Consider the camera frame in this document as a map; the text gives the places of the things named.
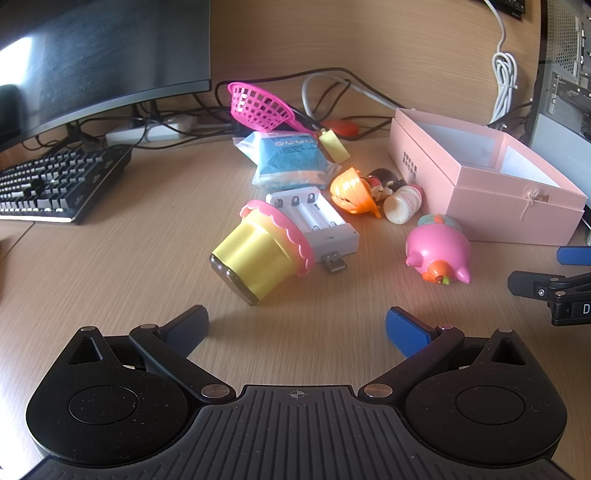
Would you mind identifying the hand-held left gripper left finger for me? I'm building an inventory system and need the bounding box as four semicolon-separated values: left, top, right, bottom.
55;305;236;407

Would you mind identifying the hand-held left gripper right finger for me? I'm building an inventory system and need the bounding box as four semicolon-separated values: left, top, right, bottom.
358;306;536;404

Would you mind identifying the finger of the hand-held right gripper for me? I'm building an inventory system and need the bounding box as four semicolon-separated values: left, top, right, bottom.
508;270;591;301
557;246;591;266

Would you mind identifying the pink cardboard box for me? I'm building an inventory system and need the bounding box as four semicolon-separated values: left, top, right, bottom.
387;107;588;247

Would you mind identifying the pink pig toy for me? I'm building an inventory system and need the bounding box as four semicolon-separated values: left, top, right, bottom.
405;213;472;285

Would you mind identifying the yellow pink cupcake toy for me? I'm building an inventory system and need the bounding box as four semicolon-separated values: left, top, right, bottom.
210;199;317;306

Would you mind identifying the small white toy bottle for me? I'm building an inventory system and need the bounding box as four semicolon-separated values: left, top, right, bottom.
384;184;424;225

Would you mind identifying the white battery charger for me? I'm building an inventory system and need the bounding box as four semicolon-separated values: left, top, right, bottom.
265;185;361;276

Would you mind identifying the orange shell toy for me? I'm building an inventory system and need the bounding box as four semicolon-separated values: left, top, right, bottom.
329;167;383;219

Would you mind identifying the small black red figure toy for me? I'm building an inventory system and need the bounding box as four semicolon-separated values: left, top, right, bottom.
367;168;407;201

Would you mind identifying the blue tissue packet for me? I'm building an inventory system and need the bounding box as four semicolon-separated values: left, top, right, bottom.
232;130;342;192

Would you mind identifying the red round plastic toy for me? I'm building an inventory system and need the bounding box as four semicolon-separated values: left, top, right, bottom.
323;119;360;139

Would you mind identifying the pink plastic toy basket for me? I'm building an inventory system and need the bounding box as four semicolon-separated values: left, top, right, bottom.
228;82;319;136

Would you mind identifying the wooden desktop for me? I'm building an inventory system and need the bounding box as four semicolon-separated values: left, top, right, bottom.
0;104;591;467

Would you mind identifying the right computer monitor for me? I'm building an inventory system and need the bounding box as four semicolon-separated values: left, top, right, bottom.
526;0;591;232

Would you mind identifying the white power strip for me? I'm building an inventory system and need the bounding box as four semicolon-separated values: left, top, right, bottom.
105;115;197;147

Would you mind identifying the black mechanical keyboard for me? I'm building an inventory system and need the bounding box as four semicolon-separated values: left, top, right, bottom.
0;145;132;225

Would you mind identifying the black curved computer monitor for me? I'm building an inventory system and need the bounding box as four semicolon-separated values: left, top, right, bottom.
0;0;213;153

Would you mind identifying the white cable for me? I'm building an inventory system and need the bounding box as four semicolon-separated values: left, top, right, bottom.
485;0;520;127

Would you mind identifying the bundle of black cables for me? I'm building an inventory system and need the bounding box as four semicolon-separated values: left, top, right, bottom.
21;69;398;151

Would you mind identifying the black wall socket strip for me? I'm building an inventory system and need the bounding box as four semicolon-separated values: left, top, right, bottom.
482;0;527;19

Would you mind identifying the grey cable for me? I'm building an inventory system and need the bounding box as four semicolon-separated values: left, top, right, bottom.
301;71;407;121

